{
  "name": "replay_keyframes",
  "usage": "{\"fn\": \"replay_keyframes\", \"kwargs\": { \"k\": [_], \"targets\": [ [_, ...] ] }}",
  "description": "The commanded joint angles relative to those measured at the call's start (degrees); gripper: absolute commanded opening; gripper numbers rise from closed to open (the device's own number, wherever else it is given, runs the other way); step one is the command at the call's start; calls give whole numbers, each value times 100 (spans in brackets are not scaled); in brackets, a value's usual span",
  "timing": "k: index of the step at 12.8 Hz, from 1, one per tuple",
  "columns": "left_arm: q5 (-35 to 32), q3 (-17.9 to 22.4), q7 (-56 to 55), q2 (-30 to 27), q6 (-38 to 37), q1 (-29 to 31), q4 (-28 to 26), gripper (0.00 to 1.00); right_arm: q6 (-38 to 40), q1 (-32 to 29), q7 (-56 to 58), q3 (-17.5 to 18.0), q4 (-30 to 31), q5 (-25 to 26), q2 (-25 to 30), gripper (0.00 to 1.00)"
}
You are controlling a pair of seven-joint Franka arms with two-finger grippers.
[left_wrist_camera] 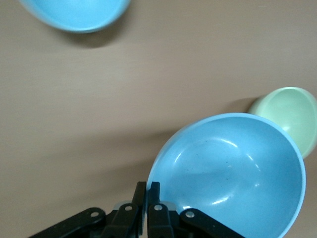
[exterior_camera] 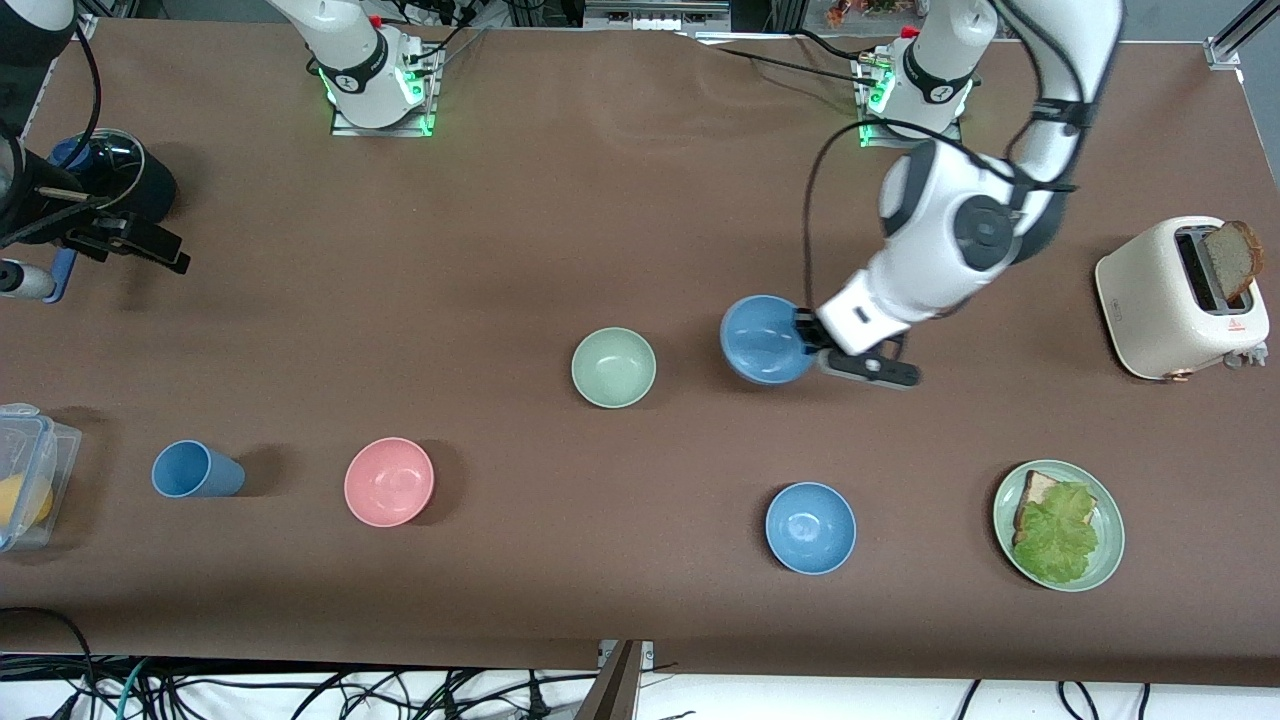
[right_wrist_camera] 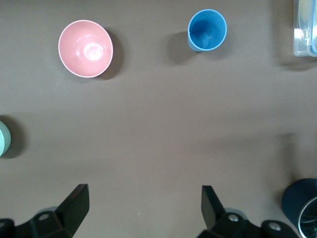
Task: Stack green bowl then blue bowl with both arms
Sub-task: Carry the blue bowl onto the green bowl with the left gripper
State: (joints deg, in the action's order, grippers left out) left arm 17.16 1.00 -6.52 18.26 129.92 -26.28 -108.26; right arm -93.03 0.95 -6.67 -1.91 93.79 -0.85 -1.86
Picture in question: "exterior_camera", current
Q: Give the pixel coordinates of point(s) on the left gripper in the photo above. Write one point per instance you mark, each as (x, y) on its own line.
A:
(806, 330)

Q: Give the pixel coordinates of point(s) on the blue bowl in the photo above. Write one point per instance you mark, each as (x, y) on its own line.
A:
(810, 528)
(760, 340)

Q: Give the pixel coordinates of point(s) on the light green bowl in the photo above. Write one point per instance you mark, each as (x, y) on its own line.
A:
(613, 367)

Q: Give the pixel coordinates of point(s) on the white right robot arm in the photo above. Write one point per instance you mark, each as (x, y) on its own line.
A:
(345, 40)

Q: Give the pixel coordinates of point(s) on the pink bowl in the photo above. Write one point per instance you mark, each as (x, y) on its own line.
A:
(388, 482)

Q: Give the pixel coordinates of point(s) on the glass lid blue knob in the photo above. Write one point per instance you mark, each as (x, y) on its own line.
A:
(120, 155)

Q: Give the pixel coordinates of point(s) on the clear plastic food container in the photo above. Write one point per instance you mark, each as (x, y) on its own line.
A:
(50, 450)

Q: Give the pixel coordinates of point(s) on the brown table cover sheet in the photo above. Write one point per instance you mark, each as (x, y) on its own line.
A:
(640, 200)

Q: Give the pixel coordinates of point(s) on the blue ribbed cup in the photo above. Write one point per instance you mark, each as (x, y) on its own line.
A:
(195, 470)

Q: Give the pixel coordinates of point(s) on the white bread slice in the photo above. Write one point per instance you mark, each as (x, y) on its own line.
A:
(1035, 490)

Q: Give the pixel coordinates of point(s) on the yellow round fruit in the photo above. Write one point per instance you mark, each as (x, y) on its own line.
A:
(25, 500)

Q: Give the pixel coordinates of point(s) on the green lettuce leaf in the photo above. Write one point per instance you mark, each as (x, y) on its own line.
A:
(1060, 535)

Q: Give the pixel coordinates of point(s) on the cream toaster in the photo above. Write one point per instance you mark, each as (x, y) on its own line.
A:
(1150, 310)

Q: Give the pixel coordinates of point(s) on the light green plate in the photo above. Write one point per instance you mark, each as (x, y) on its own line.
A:
(1110, 540)

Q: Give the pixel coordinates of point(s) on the grey power strip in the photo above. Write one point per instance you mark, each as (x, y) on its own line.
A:
(650, 15)

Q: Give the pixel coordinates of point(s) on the brown toast slice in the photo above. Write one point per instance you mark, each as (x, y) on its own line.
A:
(1232, 258)

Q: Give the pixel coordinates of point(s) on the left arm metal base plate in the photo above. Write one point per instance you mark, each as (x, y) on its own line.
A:
(945, 142)

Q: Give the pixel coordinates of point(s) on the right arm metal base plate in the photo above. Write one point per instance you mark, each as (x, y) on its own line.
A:
(345, 128)

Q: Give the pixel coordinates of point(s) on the grey metal post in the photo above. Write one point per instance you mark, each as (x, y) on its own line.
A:
(612, 690)

